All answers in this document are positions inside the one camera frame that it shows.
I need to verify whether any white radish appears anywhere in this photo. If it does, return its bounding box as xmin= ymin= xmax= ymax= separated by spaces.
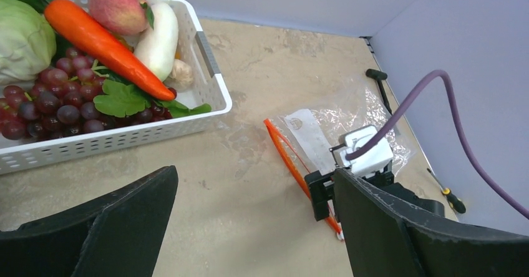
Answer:
xmin=133 ymin=2 xmax=179 ymax=82

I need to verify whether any yellow black screwdriver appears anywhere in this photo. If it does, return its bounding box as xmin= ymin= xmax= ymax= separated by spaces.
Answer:
xmin=426 ymin=168 xmax=467 ymax=214

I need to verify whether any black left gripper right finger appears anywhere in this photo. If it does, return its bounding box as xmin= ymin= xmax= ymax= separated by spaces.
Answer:
xmin=334 ymin=169 xmax=528 ymax=277

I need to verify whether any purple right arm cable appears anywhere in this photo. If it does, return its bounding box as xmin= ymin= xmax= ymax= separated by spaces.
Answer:
xmin=345 ymin=69 xmax=529 ymax=221

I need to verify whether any green cabbage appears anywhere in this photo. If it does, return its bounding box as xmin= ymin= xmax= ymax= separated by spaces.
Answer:
xmin=1 ymin=0 xmax=57 ymax=85

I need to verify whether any orange carrot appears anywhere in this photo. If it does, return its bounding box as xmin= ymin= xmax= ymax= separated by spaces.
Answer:
xmin=44 ymin=0 xmax=175 ymax=100

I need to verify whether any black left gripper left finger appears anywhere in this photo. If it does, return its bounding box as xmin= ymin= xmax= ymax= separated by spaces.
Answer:
xmin=1 ymin=166 xmax=178 ymax=276

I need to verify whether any clear zip top bag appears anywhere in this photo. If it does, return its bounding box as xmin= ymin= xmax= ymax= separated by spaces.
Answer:
xmin=263 ymin=75 xmax=391 ymax=197

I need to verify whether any purple grape bunch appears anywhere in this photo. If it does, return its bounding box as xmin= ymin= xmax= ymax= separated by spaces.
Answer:
xmin=1 ymin=47 xmax=173 ymax=140

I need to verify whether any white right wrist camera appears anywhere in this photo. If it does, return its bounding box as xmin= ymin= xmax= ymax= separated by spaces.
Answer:
xmin=332 ymin=125 xmax=395 ymax=179

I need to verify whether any pink peach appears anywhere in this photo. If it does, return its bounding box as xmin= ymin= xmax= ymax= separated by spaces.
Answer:
xmin=88 ymin=0 xmax=148 ymax=36

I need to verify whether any beige garlic bulb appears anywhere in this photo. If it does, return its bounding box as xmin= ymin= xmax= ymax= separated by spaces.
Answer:
xmin=165 ymin=59 xmax=194 ymax=90

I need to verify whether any white plastic basket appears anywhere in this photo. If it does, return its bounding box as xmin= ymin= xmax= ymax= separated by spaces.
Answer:
xmin=1 ymin=0 xmax=232 ymax=175

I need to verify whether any black hammer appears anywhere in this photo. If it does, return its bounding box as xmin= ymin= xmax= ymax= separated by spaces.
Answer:
xmin=365 ymin=69 xmax=393 ymax=115

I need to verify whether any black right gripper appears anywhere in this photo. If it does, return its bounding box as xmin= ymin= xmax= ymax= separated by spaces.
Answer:
xmin=304 ymin=164 xmax=445 ymax=221

